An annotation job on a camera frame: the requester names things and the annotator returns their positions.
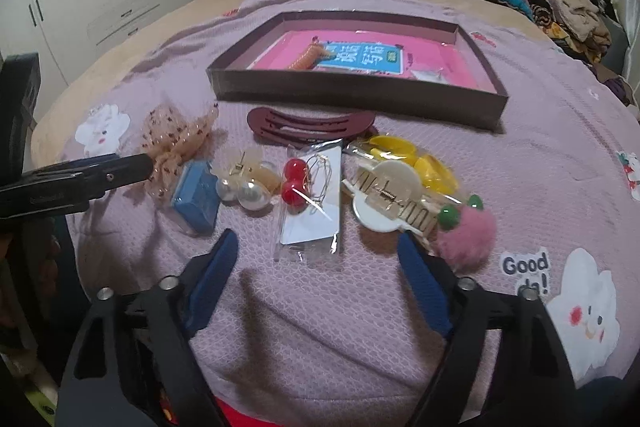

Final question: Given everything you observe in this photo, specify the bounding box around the pink pompom hair tie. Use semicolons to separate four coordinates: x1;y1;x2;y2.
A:
432;193;499;273

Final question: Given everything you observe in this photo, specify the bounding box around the cream and gold hair claw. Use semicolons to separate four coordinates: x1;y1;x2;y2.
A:
342;160;442;239

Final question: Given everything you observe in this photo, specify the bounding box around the dark shallow cardboard box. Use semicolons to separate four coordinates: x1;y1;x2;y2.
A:
207;11;509;131

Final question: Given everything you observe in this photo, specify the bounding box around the pile of clothes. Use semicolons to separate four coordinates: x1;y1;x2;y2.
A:
527;0;639;112

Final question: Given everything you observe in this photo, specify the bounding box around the pink book in box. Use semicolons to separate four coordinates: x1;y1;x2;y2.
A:
248;30;480;89

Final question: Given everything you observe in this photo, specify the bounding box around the red cherry earrings card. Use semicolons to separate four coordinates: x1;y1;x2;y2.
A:
273;139;343;270

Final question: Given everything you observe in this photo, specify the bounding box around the beige dotted mesh bow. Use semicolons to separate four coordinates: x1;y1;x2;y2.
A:
140;103;219;202

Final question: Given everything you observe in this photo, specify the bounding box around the beige bed sheet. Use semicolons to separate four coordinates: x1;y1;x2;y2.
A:
30;0;549;168

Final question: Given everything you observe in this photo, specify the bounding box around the purple patterned blanket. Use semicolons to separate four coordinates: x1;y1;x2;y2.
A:
32;0;639;426

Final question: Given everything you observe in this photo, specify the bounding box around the yellow hoop earrings bag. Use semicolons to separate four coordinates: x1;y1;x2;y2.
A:
346;134;461;195

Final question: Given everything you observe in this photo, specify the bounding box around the maroon hair clip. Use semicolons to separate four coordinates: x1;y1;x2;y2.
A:
246;106;376;148

